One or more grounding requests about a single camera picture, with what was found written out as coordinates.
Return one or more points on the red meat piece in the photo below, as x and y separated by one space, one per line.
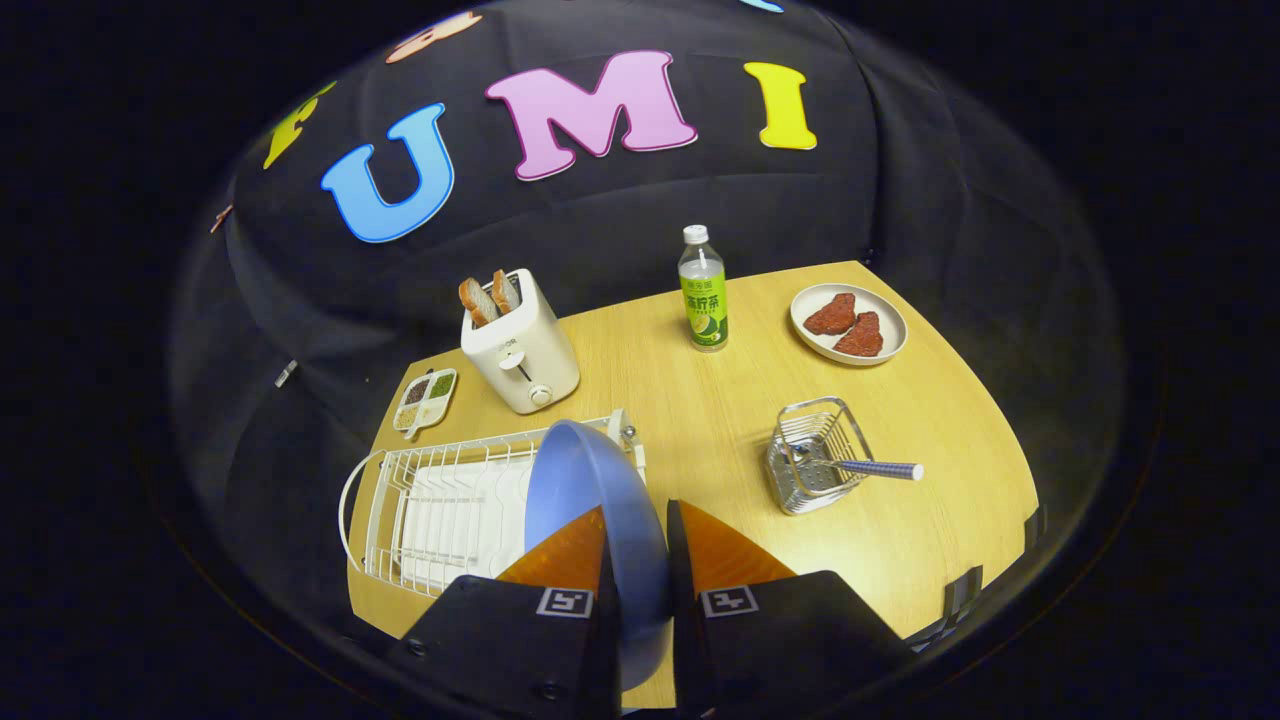
832 315
862 337

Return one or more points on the white clip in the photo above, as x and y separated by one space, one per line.
285 373

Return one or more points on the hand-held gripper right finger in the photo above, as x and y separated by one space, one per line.
790 640

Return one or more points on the blue plate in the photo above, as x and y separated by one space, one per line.
580 480

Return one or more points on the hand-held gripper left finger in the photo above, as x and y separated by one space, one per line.
500 640

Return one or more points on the divided seasoning tray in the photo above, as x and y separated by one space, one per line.
425 400

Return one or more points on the green label drink bottle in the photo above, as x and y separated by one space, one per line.
705 310

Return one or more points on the toast bread slice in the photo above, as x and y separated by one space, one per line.
505 290
477 302

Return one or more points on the white shallow dish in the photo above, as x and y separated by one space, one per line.
810 345

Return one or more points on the black backdrop cloth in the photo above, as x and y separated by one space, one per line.
600 220

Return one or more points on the white toaster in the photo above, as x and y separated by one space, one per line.
525 355

